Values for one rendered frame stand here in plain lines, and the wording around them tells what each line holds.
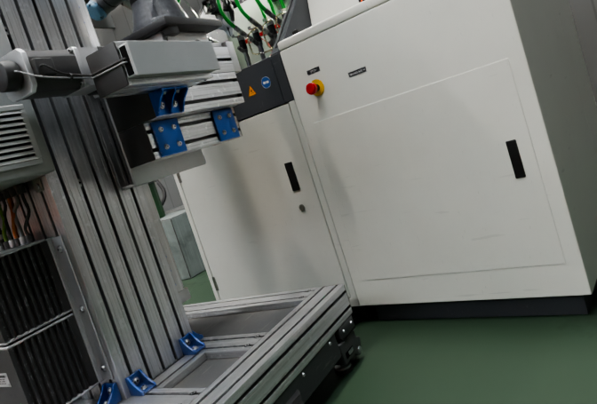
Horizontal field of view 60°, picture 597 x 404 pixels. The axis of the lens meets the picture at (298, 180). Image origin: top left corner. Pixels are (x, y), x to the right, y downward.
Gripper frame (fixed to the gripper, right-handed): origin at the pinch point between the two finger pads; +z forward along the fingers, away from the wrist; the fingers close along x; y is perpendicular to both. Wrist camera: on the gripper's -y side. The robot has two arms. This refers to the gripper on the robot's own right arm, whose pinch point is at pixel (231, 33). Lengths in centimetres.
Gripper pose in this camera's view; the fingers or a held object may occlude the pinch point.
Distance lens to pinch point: 212.5
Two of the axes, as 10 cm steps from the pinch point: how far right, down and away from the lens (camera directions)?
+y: -5.7, 2.5, -7.8
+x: 7.6, -1.9, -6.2
